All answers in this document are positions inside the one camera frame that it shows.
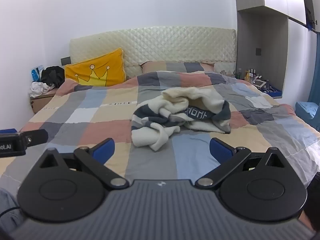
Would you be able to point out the cream sweater with blue stripes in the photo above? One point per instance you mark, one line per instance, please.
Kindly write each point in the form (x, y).
(180, 95)

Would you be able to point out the cluster of cosmetic bottles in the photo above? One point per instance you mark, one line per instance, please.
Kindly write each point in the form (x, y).
(247, 76)

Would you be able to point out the checked pillow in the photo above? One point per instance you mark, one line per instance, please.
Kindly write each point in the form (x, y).
(175, 66)

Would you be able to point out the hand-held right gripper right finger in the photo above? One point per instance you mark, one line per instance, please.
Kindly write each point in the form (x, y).
(220, 151)

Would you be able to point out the white tablet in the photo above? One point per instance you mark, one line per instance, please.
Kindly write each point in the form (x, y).
(259, 83)

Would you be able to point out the black clothes pile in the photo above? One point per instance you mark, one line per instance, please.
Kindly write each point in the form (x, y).
(52, 76)

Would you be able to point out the blue curtain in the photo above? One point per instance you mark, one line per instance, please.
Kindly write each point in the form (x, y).
(315, 80)

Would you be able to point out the cream quilted headboard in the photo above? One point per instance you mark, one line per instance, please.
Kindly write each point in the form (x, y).
(162, 45)

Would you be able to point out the blue plastic object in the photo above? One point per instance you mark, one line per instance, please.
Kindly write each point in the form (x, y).
(34, 75)

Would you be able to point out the checked patchwork quilt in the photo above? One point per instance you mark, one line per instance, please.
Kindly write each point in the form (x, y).
(100, 120)

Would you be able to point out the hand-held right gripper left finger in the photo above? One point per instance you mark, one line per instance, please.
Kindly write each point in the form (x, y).
(105, 151)

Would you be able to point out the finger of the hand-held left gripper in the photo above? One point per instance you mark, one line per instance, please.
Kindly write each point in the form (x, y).
(37, 136)

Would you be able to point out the blue tray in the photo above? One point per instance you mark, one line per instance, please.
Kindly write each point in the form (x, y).
(275, 93)

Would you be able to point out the yellow crown pillow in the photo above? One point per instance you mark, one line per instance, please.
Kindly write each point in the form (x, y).
(100, 62)

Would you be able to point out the person's grey trouser leg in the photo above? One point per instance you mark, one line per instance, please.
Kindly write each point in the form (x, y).
(10, 205)

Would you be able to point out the grey wall switch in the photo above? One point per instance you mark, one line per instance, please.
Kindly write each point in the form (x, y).
(66, 61)

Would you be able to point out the cardboard box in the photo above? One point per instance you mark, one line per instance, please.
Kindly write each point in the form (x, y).
(40, 103)

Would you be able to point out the dark wall socket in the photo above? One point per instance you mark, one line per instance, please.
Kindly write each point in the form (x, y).
(258, 51)

